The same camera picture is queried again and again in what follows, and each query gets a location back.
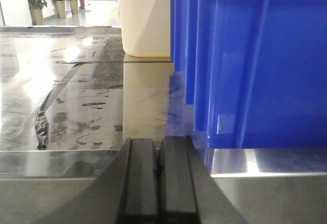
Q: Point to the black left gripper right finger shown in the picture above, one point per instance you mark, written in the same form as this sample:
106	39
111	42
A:
187	192

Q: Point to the blue target bin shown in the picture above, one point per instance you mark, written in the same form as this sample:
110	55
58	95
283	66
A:
253	71

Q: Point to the stainless steel cart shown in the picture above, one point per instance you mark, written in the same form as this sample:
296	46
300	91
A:
71	97

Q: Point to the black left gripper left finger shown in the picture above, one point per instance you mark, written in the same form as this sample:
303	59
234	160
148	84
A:
126	191

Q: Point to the cream plastic bin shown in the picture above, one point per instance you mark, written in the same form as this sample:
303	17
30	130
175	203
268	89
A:
145	27

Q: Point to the potted plant left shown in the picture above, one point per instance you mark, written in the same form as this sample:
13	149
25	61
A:
36	7

